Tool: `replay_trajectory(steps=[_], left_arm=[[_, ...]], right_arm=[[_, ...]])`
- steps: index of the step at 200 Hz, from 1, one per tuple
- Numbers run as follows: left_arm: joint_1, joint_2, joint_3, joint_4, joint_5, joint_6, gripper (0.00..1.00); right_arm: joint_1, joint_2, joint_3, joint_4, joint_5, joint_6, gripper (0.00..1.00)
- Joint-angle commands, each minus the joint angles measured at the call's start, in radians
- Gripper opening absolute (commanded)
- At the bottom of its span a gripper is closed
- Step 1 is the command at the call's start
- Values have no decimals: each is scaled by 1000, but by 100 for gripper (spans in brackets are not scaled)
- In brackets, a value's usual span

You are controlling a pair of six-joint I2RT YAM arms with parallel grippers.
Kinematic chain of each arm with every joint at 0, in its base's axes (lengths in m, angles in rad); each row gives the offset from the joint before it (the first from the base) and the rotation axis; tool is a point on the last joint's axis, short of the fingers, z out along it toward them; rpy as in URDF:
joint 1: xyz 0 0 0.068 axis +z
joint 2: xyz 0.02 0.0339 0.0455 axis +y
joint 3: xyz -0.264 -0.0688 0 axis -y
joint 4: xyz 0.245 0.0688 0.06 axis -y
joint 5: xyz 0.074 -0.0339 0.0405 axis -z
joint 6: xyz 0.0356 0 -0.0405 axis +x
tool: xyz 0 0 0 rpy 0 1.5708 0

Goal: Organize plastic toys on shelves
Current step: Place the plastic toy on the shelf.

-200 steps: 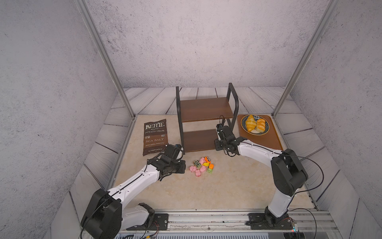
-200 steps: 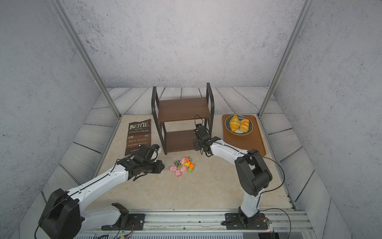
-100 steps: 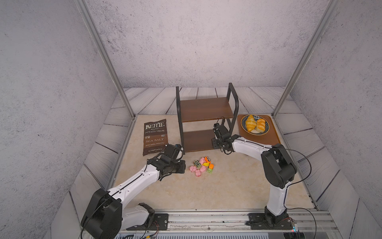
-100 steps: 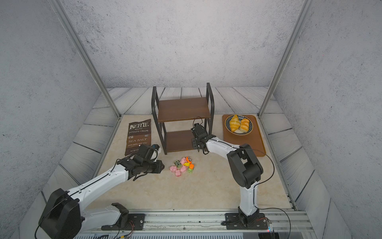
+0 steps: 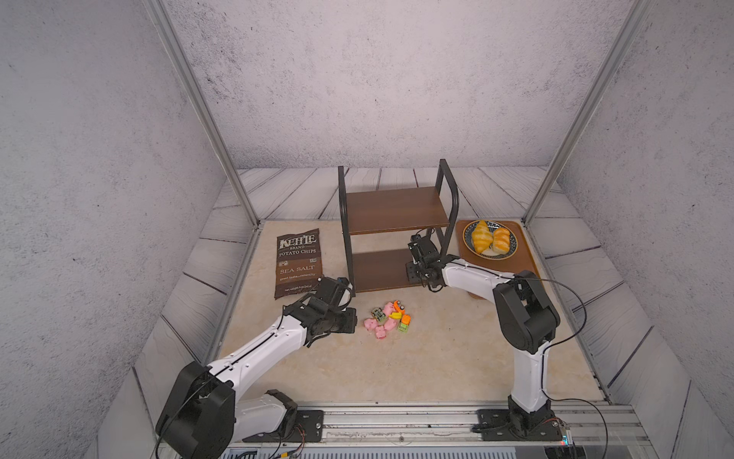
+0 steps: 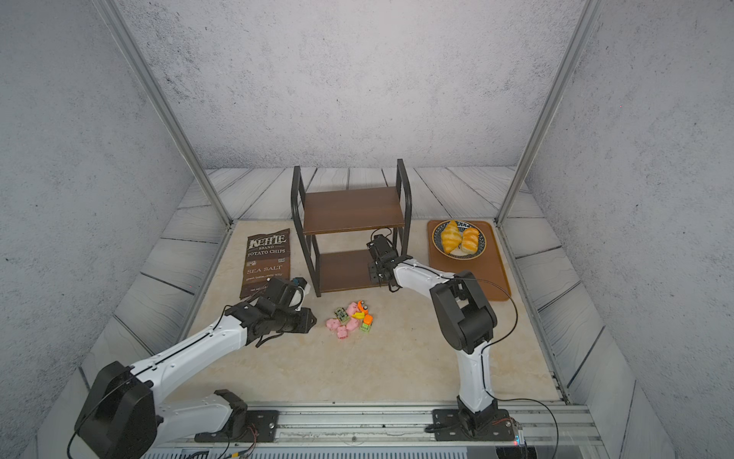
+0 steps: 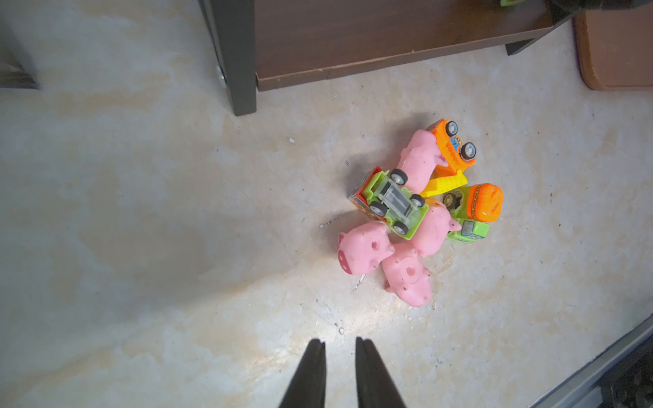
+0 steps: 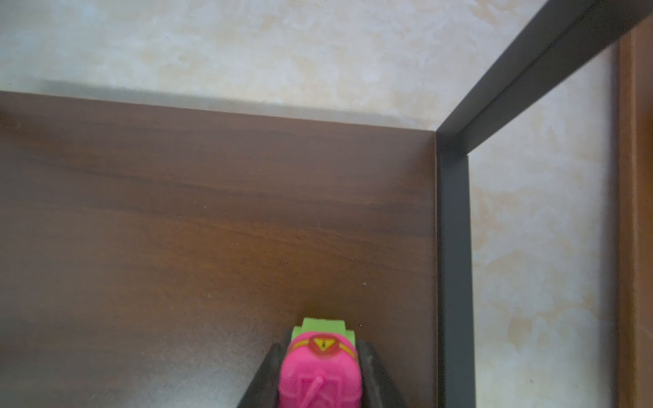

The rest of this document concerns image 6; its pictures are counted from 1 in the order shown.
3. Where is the green truck picture box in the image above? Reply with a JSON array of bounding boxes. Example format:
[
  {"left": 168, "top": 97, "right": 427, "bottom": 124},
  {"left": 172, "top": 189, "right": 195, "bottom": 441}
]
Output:
[{"left": 336, "top": 308, "right": 350, "bottom": 324}]

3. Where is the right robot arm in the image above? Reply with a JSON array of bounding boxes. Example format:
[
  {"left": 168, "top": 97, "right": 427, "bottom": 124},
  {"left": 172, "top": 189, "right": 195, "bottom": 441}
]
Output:
[{"left": 367, "top": 234, "right": 498, "bottom": 437}]

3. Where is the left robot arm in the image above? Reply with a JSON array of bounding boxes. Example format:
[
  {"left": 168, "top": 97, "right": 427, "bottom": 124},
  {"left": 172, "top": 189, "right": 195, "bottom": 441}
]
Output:
[{"left": 71, "top": 277, "right": 317, "bottom": 458}]

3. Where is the Kettle potato chips bag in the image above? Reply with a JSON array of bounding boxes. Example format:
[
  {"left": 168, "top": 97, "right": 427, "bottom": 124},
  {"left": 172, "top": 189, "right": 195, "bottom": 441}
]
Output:
[{"left": 240, "top": 229, "right": 291, "bottom": 299}]

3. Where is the orange yellow dump truck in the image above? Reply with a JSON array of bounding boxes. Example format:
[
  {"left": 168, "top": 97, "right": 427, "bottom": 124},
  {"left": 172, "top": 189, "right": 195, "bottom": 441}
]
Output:
[{"left": 351, "top": 300, "right": 369, "bottom": 321}]

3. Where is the left croissant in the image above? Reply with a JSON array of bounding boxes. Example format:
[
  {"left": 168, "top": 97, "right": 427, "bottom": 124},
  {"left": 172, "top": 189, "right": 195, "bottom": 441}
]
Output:
[{"left": 441, "top": 220, "right": 463, "bottom": 254}]

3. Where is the croissant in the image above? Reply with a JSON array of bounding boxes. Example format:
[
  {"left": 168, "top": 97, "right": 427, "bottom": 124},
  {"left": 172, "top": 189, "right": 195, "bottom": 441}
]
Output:
[
  {"left": 461, "top": 228, "right": 481, "bottom": 256},
  {"left": 441, "top": 220, "right": 463, "bottom": 254}
]

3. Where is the blue patterned plate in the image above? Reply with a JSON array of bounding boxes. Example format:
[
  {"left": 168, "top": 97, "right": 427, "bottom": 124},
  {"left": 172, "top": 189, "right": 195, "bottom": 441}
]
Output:
[{"left": 428, "top": 220, "right": 487, "bottom": 261}]

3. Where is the two-tier wooden metal shelf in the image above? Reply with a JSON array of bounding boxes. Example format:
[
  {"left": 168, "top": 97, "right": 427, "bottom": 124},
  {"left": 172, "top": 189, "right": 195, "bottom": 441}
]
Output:
[{"left": 290, "top": 159, "right": 413, "bottom": 296}]

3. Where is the right croissant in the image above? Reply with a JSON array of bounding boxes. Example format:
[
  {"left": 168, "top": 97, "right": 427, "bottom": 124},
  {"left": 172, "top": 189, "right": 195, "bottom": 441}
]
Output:
[{"left": 461, "top": 228, "right": 481, "bottom": 256}]

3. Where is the brown wooden tray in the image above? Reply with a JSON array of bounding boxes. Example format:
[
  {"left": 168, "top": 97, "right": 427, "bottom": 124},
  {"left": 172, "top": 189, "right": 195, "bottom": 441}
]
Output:
[{"left": 427, "top": 220, "right": 512, "bottom": 302}]

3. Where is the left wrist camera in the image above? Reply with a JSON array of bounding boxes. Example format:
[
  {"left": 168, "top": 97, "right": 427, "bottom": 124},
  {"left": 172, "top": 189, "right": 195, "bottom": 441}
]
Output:
[{"left": 292, "top": 277, "right": 312, "bottom": 298}]

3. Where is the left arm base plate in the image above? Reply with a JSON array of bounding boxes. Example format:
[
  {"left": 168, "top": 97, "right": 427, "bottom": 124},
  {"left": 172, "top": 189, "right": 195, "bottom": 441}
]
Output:
[{"left": 194, "top": 409, "right": 280, "bottom": 444}]

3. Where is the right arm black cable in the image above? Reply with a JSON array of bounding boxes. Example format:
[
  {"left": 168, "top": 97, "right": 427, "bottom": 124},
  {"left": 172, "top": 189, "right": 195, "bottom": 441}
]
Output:
[{"left": 400, "top": 263, "right": 560, "bottom": 459}]

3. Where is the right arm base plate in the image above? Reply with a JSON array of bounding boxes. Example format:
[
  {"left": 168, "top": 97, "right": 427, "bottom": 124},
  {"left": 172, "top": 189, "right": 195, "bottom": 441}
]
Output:
[{"left": 424, "top": 409, "right": 519, "bottom": 442}]

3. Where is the right aluminium frame post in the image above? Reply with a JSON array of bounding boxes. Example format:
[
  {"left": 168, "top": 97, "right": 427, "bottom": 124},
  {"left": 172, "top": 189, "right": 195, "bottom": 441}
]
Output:
[{"left": 495, "top": 0, "right": 603, "bottom": 228}]

